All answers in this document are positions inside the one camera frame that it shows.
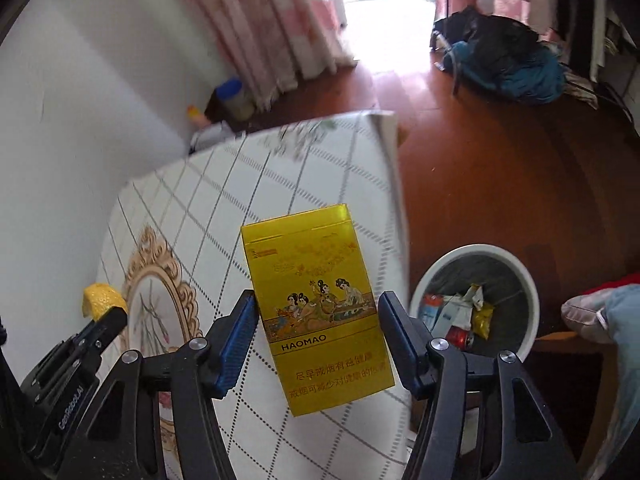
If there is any jar with blue lid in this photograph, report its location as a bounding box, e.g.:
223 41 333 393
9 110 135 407
216 77 256 121

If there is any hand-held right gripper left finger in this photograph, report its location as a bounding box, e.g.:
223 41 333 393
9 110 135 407
70 289 258 480

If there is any yellow cigarette box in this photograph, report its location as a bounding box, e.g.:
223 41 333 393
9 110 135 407
240 203 398 418

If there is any floral cushion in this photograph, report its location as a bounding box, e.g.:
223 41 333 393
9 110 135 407
560 292 616 343

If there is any white round bin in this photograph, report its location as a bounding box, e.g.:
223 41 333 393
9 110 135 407
409 244 541 366

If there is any yellow snack packet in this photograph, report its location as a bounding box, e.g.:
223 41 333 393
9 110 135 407
470 302 496 338

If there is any dark box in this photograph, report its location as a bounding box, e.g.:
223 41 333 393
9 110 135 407
205 90 226 122

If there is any checked floral tablecloth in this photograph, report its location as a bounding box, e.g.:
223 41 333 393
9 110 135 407
95 110 416 480

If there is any red soda can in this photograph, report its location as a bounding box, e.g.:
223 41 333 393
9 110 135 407
446 326 475 350

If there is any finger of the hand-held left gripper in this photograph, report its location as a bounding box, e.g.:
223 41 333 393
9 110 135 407
65 306 128 361

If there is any blue white milk carton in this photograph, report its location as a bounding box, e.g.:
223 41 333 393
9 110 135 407
419 294 447 335

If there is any red cloth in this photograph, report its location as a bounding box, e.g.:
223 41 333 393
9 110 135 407
585 272 640 297

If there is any long white box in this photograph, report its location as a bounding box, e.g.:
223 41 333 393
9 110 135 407
440 284 485 335

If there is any wooden chair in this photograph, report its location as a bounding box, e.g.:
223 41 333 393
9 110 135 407
530 332 618 466

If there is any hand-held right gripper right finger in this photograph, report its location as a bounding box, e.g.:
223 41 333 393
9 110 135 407
377 290 581 480

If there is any black clothes pile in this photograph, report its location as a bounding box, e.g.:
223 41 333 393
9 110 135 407
435 6 541 68

